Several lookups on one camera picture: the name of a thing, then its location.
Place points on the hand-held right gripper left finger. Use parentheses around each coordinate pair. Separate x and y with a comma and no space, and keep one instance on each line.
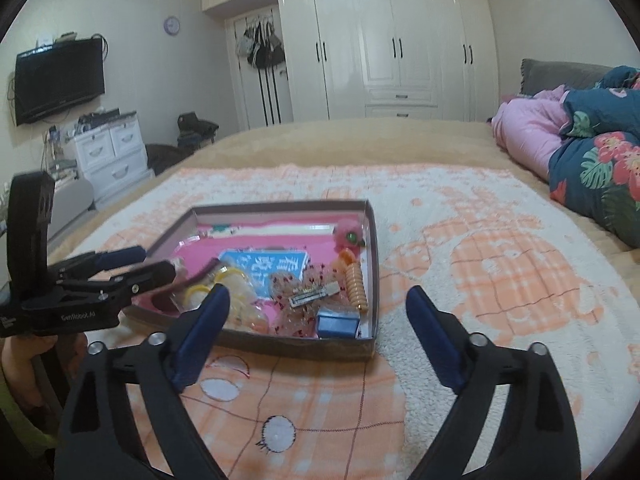
(200,330)

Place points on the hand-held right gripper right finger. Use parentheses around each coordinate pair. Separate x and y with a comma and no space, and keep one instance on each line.
(435,340)

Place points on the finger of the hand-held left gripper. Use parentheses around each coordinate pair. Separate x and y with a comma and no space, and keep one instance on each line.
(150,275)
(120,256)

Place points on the maroon hair clip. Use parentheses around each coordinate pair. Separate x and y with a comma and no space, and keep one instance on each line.
(165,304)

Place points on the small blue box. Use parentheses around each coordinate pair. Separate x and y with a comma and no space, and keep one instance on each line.
(337,325)

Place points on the brown cardboard box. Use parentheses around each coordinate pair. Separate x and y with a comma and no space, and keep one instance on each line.
(300,347)

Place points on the person's left forearm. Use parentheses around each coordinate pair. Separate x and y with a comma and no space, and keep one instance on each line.
(20,425)

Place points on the person's left hand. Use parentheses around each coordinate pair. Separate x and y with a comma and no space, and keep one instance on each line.
(20,360)

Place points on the orange and white checked blanket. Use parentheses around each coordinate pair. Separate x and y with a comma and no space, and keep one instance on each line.
(500,270)

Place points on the white drawer chest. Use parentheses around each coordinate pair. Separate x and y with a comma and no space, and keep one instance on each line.
(110,160)

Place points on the brown bag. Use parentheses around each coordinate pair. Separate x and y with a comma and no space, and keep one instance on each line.
(162,160)

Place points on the tulle bow hair clip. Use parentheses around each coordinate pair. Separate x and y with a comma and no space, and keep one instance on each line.
(312,296)

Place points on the dark clothes pile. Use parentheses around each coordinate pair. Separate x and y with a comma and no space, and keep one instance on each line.
(195,127)

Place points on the beige bedspread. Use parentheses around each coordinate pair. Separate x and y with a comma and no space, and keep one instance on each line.
(350,140)

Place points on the pink quilt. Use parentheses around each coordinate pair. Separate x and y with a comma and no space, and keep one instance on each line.
(525,130)

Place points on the blue floral quilt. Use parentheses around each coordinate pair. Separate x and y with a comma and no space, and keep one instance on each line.
(600,175)

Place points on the hanging dark bags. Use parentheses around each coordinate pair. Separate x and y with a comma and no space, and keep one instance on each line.
(260,45)

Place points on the grey bed cushion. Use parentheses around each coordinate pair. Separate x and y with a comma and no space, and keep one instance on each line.
(550,75)

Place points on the white wardrobe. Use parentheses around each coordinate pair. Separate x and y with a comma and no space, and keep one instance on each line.
(400,35)

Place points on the black wall television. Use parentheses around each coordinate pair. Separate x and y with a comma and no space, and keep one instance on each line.
(55,80)

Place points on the round wall clock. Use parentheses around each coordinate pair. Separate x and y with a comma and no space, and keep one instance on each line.
(172,25)

